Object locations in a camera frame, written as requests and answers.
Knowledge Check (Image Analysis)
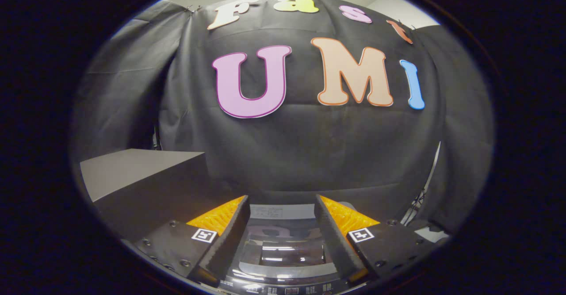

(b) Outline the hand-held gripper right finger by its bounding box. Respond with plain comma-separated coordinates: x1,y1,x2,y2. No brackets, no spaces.
315,194,443,284

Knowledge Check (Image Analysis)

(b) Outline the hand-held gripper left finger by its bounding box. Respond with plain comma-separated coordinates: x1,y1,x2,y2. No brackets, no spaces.
135,195,251,287

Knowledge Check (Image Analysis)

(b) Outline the grey washing machine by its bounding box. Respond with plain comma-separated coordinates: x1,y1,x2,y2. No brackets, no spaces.
217,202,367,295

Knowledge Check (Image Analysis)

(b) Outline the black backdrop cloth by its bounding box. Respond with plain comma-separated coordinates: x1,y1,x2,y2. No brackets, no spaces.
71,0,495,234

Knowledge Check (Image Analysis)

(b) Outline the beige and dark cabinet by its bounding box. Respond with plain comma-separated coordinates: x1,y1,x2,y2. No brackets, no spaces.
80,149,248,260

